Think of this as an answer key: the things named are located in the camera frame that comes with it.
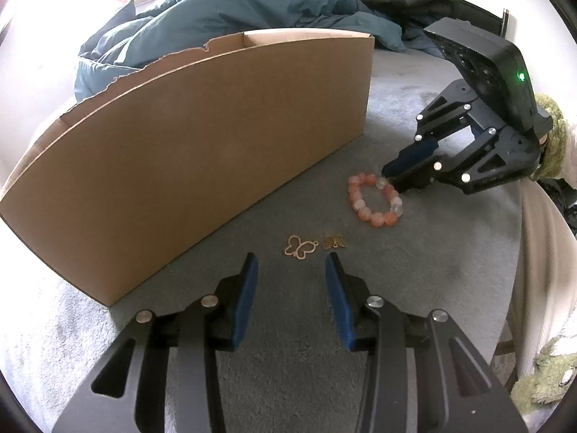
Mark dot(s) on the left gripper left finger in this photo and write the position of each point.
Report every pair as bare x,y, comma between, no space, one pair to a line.
125,389

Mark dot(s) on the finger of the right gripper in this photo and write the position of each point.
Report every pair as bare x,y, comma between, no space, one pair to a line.
414,178
409,157

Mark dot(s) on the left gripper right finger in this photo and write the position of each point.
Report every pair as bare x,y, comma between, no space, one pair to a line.
456,389

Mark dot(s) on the white fluffy sleeve right forearm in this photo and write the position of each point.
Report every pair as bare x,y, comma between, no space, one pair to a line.
553,147

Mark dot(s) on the grey bed blanket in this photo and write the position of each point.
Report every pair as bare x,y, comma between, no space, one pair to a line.
292,373

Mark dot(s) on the small gold butterfly charm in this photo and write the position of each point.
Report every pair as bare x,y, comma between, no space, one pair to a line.
334,242

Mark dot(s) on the gold butterfly outline charm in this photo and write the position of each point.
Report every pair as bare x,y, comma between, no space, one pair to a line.
298,248

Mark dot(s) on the brown cardboard box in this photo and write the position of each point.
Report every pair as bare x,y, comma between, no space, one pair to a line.
132,177

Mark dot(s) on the teal duvet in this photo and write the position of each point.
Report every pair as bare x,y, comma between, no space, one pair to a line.
131,40

